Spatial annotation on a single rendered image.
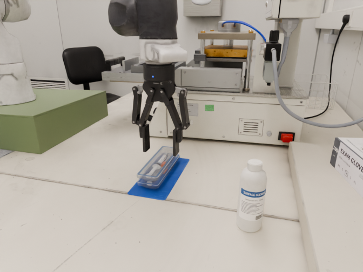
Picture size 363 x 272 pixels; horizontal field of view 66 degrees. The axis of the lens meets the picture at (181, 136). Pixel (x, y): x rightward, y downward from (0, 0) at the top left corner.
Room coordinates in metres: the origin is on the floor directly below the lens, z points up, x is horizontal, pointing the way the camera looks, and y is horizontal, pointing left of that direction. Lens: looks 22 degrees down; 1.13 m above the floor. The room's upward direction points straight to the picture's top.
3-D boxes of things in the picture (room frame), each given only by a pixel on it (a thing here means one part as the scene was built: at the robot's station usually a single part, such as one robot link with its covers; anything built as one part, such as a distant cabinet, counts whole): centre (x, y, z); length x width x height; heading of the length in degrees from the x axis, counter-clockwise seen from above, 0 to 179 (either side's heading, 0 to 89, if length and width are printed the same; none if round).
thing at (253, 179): (0.47, -0.14, 0.82); 0.05 x 0.05 x 0.14
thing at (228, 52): (1.06, -0.17, 1.07); 0.22 x 0.17 x 0.10; 168
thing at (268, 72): (0.82, -0.25, 1.05); 0.15 x 0.05 x 0.15; 168
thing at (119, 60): (1.16, 0.26, 0.99); 0.15 x 0.02 x 0.04; 168
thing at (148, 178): (0.68, 0.06, 0.78); 0.18 x 0.06 x 0.02; 163
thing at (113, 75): (1.13, 0.13, 0.97); 0.30 x 0.22 x 0.08; 78
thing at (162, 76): (0.68, 0.05, 1.00); 0.08 x 0.08 x 0.09
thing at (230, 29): (1.04, -0.20, 1.08); 0.31 x 0.24 x 0.13; 168
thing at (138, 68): (1.12, 0.08, 0.98); 0.20 x 0.17 x 0.03; 168
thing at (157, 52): (0.66, 0.04, 1.08); 0.13 x 0.12 x 0.05; 163
